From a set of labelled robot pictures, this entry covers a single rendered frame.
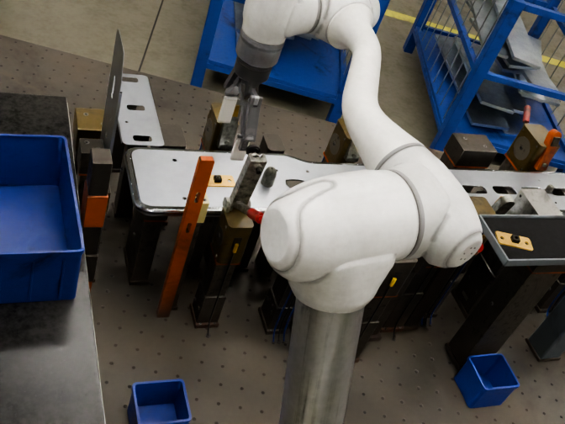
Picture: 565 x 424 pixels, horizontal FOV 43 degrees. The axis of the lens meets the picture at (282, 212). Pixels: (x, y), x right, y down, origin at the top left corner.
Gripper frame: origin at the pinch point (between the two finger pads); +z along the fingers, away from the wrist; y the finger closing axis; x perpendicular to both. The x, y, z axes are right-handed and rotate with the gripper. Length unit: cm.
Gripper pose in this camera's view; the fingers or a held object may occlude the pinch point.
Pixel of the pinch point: (231, 135)
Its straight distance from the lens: 160.3
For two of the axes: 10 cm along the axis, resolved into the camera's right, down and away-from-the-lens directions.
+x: -9.2, -0.2, -3.9
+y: -2.7, -7.0, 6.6
